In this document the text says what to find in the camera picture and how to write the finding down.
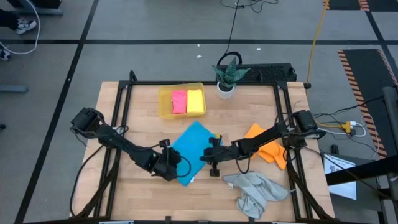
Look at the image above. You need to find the black floor cable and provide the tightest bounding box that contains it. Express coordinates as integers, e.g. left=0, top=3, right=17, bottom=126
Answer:
left=216, top=0, right=280, bottom=68

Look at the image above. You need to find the white floor cable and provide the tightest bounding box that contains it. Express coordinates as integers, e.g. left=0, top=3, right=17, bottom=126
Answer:
left=0, top=0, right=41, bottom=56

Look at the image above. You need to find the black metal table frame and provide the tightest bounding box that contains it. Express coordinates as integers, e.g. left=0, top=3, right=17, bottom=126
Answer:
left=70, top=70, right=336, bottom=224

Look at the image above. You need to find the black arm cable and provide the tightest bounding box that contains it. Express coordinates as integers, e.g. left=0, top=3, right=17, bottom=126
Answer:
left=68, top=143, right=106, bottom=218

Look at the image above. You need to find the yellow power splitter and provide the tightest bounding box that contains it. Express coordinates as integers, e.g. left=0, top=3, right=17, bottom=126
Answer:
left=329, top=121, right=353, bottom=134

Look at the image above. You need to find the yellow microfiber towel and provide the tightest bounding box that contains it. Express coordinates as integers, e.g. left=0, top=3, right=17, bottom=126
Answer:
left=186, top=89, right=205, bottom=114

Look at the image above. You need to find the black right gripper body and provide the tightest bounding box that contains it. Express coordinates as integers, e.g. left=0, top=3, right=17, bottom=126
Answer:
left=210, top=136, right=240, bottom=178

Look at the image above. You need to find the grey microfiber towel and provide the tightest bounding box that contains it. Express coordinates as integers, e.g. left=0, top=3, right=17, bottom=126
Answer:
left=223, top=171, right=295, bottom=220

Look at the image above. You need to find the black perforated box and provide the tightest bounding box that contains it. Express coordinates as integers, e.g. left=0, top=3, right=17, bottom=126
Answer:
left=216, top=63, right=298, bottom=83

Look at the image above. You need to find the blue microfiber towel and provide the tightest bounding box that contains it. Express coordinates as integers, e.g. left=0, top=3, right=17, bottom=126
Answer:
left=170, top=120, right=223, bottom=187

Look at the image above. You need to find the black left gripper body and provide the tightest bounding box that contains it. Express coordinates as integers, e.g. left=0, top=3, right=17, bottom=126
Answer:
left=151, top=139, right=183, bottom=182

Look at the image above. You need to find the yellow cable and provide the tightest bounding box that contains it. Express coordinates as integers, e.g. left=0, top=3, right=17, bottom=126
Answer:
left=305, top=0, right=330, bottom=90

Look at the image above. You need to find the pink microfiber towel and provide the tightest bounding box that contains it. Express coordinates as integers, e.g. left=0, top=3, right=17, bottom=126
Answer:
left=171, top=89, right=188, bottom=115

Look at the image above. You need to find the grey floor bar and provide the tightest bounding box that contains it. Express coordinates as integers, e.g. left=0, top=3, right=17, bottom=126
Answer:
left=0, top=84, right=30, bottom=95

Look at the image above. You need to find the black hazard-striped floor mat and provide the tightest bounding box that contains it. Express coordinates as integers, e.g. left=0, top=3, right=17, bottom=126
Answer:
left=322, top=0, right=368, bottom=11
left=337, top=49, right=398, bottom=159

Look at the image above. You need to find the dark furniture base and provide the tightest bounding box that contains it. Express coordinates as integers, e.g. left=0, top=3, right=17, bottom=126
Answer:
left=6, top=0, right=65, bottom=17

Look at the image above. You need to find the orange microfiber towel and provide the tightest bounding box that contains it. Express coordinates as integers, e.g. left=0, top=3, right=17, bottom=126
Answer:
left=244, top=123, right=289, bottom=170

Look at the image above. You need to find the snake plant in white pot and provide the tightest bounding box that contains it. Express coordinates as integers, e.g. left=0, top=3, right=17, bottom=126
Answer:
left=211, top=57, right=251, bottom=100

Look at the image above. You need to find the white power adapter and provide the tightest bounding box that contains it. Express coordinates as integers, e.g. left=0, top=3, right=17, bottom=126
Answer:
left=329, top=120, right=367, bottom=138

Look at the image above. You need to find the person's leg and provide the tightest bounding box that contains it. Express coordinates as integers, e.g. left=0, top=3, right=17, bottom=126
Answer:
left=0, top=8, right=20, bottom=31

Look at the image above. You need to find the yellow translucent plastic bin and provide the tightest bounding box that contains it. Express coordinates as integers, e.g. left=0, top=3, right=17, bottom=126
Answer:
left=157, top=82, right=208, bottom=121

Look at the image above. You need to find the white paper sheet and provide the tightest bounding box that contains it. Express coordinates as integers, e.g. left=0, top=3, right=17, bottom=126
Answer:
left=323, top=152, right=358, bottom=201

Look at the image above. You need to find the grey metal post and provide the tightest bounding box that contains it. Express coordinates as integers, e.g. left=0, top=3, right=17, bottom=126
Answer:
left=381, top=86, right=398, bottom=224

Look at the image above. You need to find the black metal beam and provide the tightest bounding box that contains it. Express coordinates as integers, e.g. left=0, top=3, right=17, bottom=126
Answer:
left=325, top=154, right=398, bottom=187

